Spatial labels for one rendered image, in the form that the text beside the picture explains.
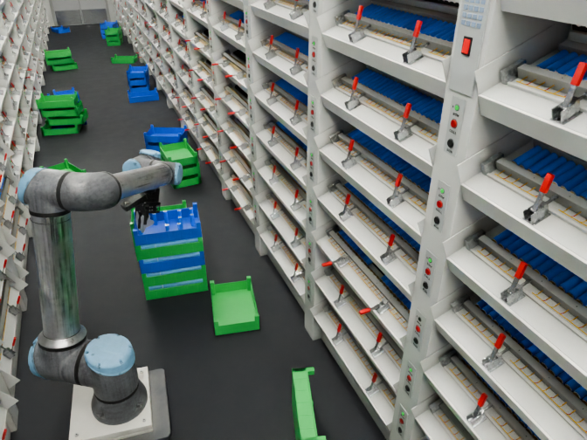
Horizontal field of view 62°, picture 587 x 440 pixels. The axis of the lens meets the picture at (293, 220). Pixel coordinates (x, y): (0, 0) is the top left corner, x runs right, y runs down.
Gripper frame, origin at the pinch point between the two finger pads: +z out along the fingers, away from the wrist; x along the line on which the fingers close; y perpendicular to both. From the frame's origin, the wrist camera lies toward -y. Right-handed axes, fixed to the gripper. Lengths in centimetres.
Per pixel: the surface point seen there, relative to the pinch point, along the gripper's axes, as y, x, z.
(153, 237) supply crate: 3.9, -5.3, 2.6
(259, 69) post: 45, -14, -77
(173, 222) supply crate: 20.5, 4.2, 1.0
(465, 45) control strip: -17, -137, -97
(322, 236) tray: 31, -78, -24
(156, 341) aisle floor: -5, -29, 41
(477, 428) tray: -3, -161, -14
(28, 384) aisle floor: -52, -14, 54
